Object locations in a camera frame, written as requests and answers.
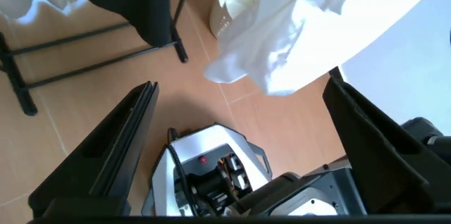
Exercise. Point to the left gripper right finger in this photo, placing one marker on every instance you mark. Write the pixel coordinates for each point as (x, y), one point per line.
(387, 167)

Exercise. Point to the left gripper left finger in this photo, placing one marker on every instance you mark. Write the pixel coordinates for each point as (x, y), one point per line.
(70, 181)

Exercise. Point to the white garment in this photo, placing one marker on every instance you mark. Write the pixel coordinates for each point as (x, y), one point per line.
(299, 41)

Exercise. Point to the black shorts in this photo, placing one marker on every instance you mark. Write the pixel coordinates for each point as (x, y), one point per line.
(134, 5)

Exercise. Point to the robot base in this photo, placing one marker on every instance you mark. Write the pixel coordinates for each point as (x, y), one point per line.
(197, 146)

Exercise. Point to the black clothes rack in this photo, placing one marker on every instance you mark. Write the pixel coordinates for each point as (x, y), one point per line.
(21, 93)

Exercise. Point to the white laundry basket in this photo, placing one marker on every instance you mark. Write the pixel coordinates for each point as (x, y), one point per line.
(225, 16)

